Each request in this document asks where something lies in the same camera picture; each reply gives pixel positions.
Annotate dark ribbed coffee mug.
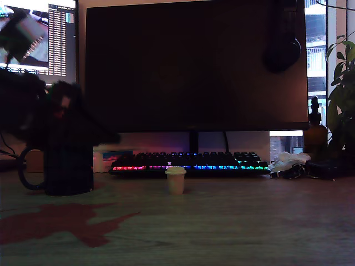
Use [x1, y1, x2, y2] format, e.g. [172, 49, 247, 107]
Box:
[18, 138, 94, 197]

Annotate cream white coffee capsule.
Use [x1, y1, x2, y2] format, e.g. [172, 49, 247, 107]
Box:
[164, 166, 187, 195]

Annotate black monitor power cable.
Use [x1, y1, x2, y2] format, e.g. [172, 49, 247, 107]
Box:
[222, 131, 231, 154]

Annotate green leafy house plant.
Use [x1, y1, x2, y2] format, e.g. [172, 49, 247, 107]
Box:
[315, 0, 355, 160]

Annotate lit computer monitor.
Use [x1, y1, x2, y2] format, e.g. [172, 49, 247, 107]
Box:
[0, 0, 80, 89]

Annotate black pouch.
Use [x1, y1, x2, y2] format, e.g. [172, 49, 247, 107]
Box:
[304, 159, 349, 180]

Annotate black headphones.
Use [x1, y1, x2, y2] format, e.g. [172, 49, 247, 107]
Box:
[262, 0, 302, 74]

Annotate amber glass pump bottle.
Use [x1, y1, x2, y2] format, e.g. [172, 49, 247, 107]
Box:
[304, 96, 329, 156]

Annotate black monitor foot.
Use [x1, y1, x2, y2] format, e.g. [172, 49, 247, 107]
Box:
[0, 160, 22, 172]

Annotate backlit black mechanical keyboard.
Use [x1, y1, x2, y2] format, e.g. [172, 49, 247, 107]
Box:
[108, 151, 272, 176]

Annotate black key bunch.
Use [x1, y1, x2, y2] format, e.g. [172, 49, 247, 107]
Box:
[270, 162, 309, 180]

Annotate white box with printed picture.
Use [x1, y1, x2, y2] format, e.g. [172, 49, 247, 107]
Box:
[102, 150, 134, 171]

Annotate crumpled white tissue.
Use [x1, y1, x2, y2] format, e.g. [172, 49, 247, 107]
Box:
[267, 151, 312, 175]

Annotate large dark computer monitor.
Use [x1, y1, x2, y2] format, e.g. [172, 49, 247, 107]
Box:
[84, 0, 310, 155]

